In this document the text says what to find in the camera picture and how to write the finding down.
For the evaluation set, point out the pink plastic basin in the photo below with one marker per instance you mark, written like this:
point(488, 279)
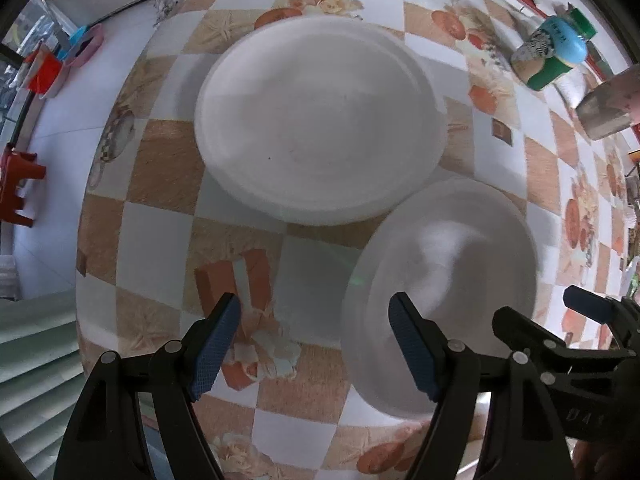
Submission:
point(85, 50)

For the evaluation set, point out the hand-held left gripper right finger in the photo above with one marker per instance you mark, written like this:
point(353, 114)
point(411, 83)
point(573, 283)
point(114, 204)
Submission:
point(415, 350)

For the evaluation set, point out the pale green ribbed cover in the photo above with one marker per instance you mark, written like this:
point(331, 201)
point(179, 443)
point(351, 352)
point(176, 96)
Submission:
point(35, 360)

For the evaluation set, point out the red plastic stool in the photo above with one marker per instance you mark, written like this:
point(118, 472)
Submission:
point(17, 175)

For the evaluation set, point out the white folded cloth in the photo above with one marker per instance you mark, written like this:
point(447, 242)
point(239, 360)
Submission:
point(570, 87)

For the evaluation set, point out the checked printed tablecloth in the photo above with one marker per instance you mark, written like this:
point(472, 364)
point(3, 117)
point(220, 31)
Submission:
point(155, 240)

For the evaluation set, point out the pink steel thermos flask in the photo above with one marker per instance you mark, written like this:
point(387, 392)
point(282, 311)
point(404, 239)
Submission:
point(607, 110)

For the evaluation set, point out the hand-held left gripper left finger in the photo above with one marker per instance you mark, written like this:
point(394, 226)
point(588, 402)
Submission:
point(215, 350)

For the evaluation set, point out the green capped drink bottle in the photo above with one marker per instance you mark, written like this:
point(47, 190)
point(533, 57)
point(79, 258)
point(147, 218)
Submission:
point(550, 45)

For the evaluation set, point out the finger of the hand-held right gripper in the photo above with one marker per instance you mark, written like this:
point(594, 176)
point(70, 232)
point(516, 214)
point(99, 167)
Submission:
point(525, 330)
point(587, 305)

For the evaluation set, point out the red plastic box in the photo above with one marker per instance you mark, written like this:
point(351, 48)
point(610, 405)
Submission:
point(45, 72)

